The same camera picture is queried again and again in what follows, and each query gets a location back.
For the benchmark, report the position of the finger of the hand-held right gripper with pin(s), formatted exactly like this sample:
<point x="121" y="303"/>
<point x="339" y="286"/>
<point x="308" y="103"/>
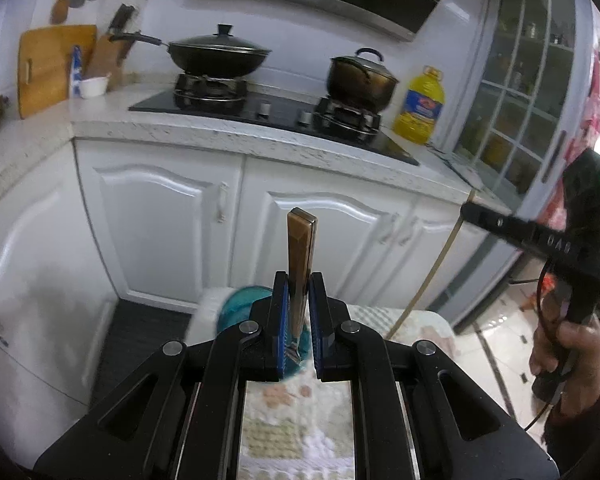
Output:
<point x="500" y="222"/>

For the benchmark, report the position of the person's right hand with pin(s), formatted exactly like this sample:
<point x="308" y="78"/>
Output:
<point x="580" y="355"/>

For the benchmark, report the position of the white framed glass door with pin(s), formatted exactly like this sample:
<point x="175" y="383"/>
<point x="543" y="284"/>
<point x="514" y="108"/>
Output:
<point x="520" y="90"/>

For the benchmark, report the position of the patchwork quilted mat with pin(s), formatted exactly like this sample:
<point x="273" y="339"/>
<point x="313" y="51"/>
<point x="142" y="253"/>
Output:
<point x="300" y="425"/>

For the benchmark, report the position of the person's right forearm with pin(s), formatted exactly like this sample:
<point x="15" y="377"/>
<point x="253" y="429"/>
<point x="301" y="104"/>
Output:
<point x="590" y="435"/>

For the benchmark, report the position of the blue and white packet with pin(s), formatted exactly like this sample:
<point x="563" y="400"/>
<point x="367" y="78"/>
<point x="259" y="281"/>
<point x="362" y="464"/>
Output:
<point x="76" y="72"/>

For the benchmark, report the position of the small white bowl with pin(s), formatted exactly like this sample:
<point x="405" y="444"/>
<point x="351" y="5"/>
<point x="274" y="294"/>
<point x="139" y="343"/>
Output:
<point x="94" y="87"/>

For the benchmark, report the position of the wooden knife block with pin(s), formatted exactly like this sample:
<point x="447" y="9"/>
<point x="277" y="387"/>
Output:
<point x="107" y="55"/>

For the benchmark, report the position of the dark cooking pot with lid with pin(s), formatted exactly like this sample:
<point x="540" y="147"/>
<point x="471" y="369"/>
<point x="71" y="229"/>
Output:
<point x="362" y="82"/>

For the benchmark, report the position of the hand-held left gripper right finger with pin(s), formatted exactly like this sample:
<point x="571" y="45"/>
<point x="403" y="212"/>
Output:
<point x="314" y="325"/>

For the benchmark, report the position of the yellow cooking oil bottle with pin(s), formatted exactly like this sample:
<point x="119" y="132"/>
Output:
<point x="420" y="110"/>

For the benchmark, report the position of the teal plastic utensil holder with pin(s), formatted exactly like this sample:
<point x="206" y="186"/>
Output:
<point x="240" y="305"/>

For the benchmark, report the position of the black gas stove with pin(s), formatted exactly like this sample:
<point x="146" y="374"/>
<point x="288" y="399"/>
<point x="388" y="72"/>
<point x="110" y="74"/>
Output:
<point x="280" y="110"/>

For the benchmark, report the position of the white cabinet door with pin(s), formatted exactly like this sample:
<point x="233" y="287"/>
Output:
<point x="340" y="240"/>
<point x="25" y="270"/>
<point x="430" y="255"/>
<point x="155" y="220"/>

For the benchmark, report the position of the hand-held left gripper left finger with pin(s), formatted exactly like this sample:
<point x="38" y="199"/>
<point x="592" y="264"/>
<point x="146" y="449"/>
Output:
<point x="283" y="325"/>

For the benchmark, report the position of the black wok with lid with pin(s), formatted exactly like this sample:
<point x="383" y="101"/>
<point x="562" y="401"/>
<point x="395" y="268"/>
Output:
<point x="215" y="55"/>

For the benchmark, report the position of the wooden cutting board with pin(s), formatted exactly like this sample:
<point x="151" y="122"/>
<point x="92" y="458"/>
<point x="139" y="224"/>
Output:
<point x="50" y="65"/>

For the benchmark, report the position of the pink floral cloth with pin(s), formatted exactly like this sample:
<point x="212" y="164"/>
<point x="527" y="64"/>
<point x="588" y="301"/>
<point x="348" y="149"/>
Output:
<point x="592" y="105"/>

